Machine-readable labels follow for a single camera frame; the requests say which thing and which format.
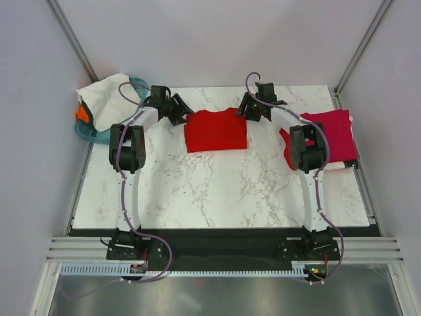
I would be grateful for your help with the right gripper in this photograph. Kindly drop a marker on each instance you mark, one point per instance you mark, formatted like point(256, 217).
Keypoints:
point(248, 99)

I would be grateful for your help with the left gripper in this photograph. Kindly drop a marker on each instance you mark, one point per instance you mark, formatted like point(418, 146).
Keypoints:
point(181, 110)

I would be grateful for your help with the red t-shirt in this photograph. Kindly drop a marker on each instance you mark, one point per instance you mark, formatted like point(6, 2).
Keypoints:
point(215, 131)
point(286, 138)

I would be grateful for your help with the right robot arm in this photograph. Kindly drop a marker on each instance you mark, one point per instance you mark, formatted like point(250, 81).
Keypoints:
point(309, 153)

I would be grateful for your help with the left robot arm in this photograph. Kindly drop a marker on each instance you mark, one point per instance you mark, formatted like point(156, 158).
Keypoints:
point(127, 155)

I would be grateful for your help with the folded red t-shirt in stack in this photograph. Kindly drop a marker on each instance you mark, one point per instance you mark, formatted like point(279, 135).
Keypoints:
point(286, 138)

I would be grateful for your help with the white t-shirt in basket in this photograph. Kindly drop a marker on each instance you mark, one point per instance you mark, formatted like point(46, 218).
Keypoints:
point(111, 100)

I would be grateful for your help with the folded magenta t-shirt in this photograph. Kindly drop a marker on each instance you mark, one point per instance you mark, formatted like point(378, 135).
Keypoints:
point(322, 117)

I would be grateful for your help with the dark green garment in basket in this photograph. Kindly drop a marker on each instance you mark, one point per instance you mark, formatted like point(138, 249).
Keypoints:
point(88, 113)

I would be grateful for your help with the teal plastic basket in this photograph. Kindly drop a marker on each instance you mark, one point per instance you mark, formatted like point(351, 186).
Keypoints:
point(89, 133)

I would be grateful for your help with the orange garment in basket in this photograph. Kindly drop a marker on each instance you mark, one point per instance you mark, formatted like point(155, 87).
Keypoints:
point(82, 114)

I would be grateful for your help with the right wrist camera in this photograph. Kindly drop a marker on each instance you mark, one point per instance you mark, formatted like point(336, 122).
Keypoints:
point(266, 92)

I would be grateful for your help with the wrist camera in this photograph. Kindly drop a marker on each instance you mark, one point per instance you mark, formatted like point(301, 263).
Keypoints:
point(266, 92)
point(159, 95)

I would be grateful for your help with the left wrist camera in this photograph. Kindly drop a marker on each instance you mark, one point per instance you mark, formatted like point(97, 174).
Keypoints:
point(159, 95)

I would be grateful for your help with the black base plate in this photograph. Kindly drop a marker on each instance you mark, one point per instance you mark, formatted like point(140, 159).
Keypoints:
point(232, 248)

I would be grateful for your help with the left aluminium frame post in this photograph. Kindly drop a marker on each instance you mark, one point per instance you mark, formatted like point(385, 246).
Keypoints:
point(71, 38)

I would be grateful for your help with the aluminium frame post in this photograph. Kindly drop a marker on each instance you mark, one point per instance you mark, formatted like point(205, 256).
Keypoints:
point(71, 38)
point(374, 24)

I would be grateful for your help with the white slotted cable duct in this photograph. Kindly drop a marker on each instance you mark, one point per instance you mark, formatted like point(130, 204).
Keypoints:
point(132, 270)

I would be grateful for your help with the right aluminium frame post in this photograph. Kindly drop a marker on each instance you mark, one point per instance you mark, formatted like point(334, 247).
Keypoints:
point(374, 24)

